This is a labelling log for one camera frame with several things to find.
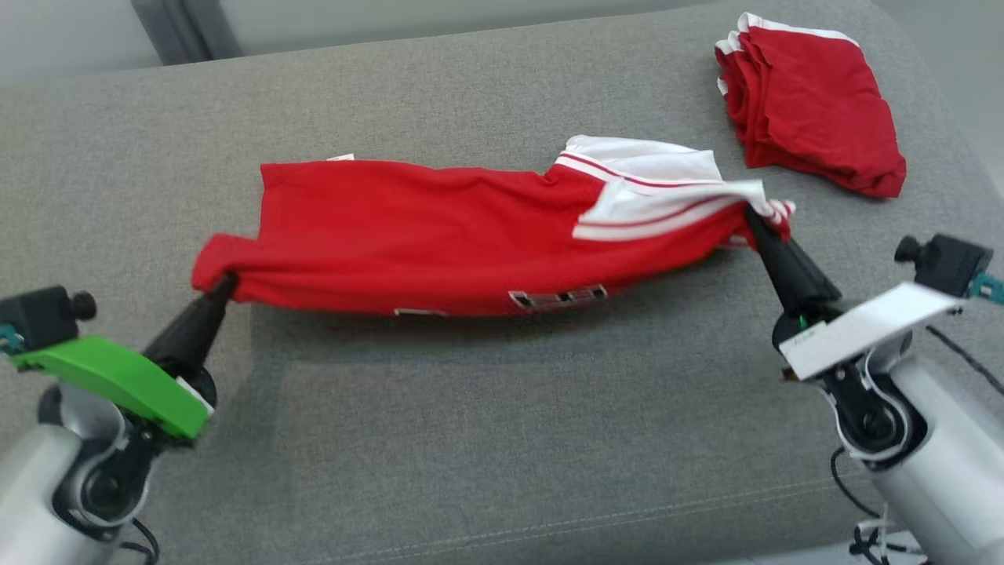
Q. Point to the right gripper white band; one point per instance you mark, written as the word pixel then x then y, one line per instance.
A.
pixel 863 329

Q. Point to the red garment with white waistband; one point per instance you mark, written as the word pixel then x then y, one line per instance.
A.
pixel 431 227

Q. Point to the red shorts with 23 print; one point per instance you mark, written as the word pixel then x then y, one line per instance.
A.
pixel 816 102

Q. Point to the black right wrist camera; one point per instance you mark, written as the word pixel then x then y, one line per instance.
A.
pixel 949 263

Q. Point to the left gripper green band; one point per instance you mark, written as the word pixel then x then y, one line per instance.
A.
pixel 133 377

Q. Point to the grey fabric sofa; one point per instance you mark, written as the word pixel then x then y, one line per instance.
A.
pixel 471 431

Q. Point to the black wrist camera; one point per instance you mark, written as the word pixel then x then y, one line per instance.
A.
pixel 43 318
pixel 949 263

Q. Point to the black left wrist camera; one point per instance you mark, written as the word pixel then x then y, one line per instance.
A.
pixel 43 318

